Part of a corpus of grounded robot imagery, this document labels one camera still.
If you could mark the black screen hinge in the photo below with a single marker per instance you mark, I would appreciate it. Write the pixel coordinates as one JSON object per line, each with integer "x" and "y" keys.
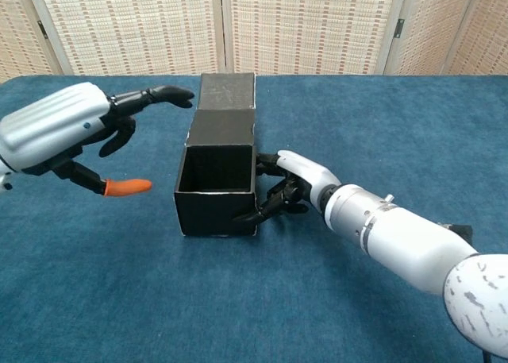
{"x": 400, "y": 26}
{"x": 42, "y": 28}

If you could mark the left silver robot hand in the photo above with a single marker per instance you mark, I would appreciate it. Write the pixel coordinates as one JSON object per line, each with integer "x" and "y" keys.
{"x": 51, "y": 124}

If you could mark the woven bamboo screen panel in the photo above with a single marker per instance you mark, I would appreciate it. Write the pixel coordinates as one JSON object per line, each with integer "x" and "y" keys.
{"x": 428, "y": 25}
{"x": 484, "y": 33}
{"x": 20, "y": 33}
{"x": 309, "y": 25}
{"x": 135, "y": 25}

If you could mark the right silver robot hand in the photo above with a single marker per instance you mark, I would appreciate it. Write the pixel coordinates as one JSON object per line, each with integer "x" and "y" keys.
{"x": 305, "y": 172}

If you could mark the black foldable cardboard box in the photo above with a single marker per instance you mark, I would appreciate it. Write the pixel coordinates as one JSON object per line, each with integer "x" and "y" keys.
{"x": 216, "y": 216}

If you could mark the blue felt table cover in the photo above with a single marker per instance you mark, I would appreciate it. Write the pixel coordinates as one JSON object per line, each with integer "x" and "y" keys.
{"x": 357, "y": 132}

